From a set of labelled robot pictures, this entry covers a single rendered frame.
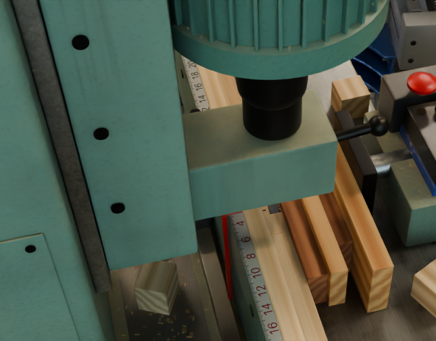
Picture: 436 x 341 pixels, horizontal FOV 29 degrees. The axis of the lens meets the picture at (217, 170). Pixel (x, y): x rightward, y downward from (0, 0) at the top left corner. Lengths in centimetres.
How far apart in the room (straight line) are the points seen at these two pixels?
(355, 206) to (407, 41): 58
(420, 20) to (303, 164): 64
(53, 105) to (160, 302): 39
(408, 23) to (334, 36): 75
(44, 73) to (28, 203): 10
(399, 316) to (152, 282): 27
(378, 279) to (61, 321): 28
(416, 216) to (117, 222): 30
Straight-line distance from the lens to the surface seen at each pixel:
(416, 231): 86
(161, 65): 58
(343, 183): 83
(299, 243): 81
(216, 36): 58
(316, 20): 57
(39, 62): 56
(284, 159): 73
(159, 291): 91
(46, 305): 69
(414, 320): 83
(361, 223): 80
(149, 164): 65
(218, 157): 72
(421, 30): 134
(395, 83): 88
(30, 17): 54
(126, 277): 98
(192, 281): 97
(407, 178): 86
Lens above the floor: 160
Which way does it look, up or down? 48 degrees down
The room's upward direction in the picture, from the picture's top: 5 degrees counter-clockwise
